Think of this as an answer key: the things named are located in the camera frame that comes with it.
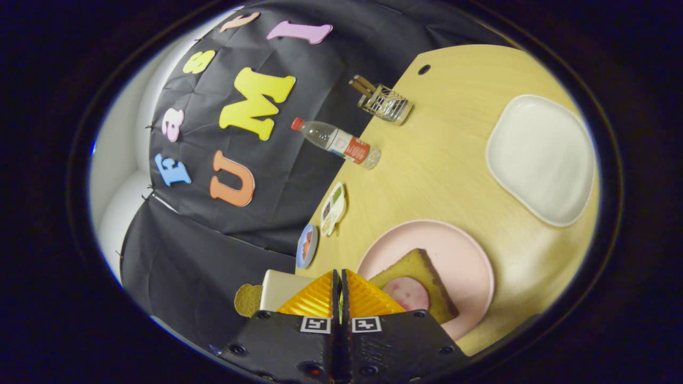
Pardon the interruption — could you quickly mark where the pink round plate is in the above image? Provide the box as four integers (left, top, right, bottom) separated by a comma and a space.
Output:
356, 219, 495, 342

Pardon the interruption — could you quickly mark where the metal wire utensil holder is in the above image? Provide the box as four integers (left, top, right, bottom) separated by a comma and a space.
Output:
358, 84, 414, 126

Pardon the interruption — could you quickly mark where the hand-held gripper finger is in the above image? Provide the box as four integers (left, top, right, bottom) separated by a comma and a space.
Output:
342, 268, 472, 384
219, 269, 343, 384

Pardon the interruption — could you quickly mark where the white toaster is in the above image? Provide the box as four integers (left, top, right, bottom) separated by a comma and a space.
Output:
260, 269, 315, 313

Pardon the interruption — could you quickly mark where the square brown toast slice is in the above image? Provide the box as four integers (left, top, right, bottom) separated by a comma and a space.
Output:
368, 249, 459, 324

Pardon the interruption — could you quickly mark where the pink ham slice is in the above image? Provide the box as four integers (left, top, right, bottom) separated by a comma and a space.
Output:
382, 276, 430, 312

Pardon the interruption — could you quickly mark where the white square plate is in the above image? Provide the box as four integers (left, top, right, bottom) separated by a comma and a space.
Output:
486, 94, 595, 228

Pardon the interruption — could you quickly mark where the clear red-capped water bottle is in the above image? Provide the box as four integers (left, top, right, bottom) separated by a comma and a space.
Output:
291, 117, 382, 170

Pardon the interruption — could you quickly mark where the white divided sauce dish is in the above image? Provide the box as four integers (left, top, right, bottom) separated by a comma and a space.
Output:
320, 182, 347, 237

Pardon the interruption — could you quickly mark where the black backdrop cloth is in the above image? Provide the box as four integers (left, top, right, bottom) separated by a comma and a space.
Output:
120, 0, 513, 353

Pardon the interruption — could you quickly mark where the small blue plate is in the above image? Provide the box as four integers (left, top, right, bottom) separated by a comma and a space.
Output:
296, 223, 319, 270

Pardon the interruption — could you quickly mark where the round brown bread slice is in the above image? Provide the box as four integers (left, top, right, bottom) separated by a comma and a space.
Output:
235, 284, 264, 318

